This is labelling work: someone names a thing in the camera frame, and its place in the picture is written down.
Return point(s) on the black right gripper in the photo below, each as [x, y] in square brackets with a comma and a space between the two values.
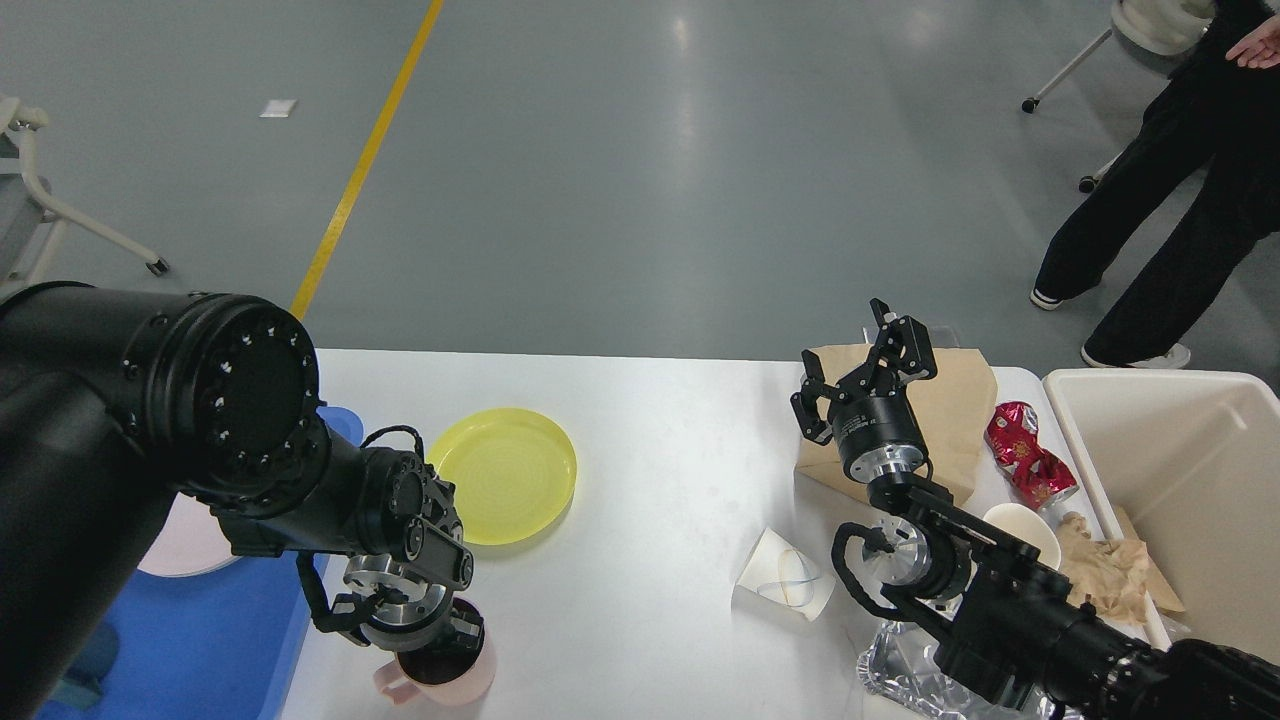
[873, 424]

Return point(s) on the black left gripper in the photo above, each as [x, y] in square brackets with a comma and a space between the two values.
[393, 609]

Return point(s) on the pink mug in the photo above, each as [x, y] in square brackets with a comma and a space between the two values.
[423, 674]

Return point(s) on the yellow plastic plate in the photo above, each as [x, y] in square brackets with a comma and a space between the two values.
[514, 472]

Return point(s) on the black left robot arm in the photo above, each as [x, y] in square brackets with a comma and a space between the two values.
[117, 402]

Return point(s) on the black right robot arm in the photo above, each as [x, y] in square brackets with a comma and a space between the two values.
[1002, 618]

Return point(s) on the brown paper bag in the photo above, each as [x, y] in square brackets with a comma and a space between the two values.
[952, 409]

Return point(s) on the blue plastic tray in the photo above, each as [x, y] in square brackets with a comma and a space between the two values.
[217, 645]

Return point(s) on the crushed red can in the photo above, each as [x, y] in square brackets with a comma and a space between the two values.
[1039, 478]

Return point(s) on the flattened white paper cup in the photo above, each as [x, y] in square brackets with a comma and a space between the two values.
[778, 571]

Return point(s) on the pink plate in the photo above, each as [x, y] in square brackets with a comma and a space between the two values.
[191, 543]

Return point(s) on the crumpled aluminium foil tray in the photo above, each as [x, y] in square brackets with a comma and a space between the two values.
[901, 680]

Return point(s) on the crumpled brown paper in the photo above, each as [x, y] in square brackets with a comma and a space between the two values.
[1117, 576]

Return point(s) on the teal mug yellow inside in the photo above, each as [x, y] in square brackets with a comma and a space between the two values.
[80, 686]

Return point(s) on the beige plastic bin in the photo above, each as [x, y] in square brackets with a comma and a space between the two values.
[1188, 463]

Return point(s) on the white office chair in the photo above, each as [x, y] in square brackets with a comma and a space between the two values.
[1157, 34]

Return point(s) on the white folding table frame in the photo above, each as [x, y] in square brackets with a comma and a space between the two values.
[35, 222]

